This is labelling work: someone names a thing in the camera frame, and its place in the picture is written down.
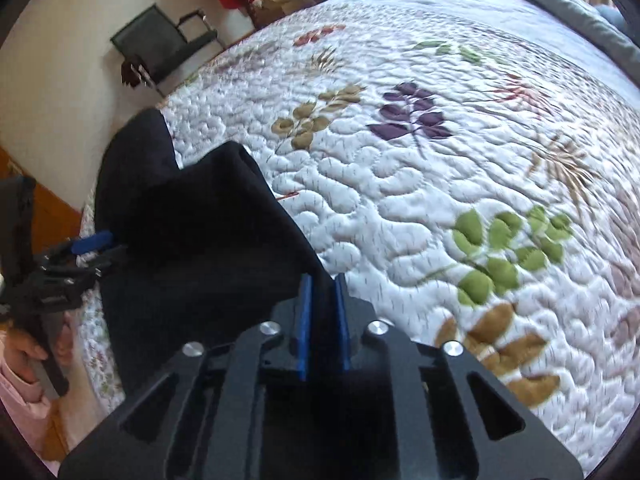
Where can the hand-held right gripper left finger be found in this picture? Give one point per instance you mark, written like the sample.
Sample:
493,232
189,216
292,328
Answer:
304,330

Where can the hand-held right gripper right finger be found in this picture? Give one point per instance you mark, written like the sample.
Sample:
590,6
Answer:
342,330

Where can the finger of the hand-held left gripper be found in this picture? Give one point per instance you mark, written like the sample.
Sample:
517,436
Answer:
92,243
107,256

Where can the black pants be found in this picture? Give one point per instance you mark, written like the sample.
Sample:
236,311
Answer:
200,220

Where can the person's left hand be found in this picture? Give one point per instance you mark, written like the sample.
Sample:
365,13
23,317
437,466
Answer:
22,355

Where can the floral quilted bedspread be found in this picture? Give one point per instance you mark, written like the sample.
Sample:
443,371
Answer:
425,185

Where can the black chair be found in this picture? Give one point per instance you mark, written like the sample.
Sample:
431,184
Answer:
150,42

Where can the grey duvet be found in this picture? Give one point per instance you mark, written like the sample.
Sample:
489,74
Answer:
545,0

